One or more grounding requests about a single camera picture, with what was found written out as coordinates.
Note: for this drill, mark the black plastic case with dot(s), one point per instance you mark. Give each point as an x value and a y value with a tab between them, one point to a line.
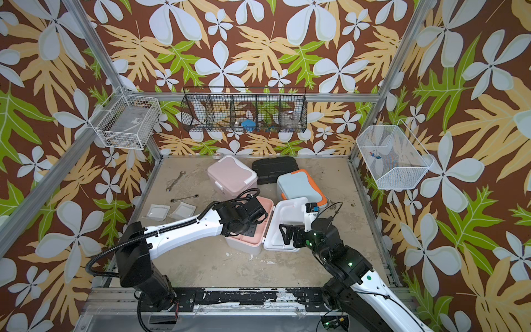
269	170

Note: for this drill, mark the blue orange first aid kit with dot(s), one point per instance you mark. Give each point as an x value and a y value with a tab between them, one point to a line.
300	184

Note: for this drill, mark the large steel wrench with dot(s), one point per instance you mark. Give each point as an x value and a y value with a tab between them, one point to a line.
175	181

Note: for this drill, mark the small steel wrench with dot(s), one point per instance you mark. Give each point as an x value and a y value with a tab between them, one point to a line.
184	198

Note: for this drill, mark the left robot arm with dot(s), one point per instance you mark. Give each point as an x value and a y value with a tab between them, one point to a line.
131	260

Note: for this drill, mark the black wire basket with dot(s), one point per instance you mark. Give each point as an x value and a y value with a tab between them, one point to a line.
273	109

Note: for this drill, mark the pink tray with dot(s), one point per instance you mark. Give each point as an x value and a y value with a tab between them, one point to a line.
244	242

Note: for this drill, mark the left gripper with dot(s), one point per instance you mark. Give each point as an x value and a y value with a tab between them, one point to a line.
252	232

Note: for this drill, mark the white first aid kit box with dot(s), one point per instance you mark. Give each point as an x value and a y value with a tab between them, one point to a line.
285	212

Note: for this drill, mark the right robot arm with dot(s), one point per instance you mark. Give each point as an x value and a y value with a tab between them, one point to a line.
355	288

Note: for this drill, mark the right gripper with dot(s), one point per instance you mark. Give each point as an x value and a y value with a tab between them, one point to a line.
290	233

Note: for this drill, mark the white mesh basket right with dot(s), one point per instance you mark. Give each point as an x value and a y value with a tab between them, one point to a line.
394	156

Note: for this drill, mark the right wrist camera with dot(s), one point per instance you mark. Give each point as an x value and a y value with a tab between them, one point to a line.
311	210

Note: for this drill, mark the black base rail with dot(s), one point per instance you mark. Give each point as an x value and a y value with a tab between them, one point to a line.
312	299

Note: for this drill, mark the pink first aid kit box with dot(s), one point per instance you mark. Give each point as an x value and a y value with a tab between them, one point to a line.
230	177

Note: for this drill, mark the blue object in basket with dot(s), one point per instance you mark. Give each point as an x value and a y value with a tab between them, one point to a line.
249	125

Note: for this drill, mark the white wire basket left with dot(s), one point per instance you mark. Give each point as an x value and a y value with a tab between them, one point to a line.
127	121

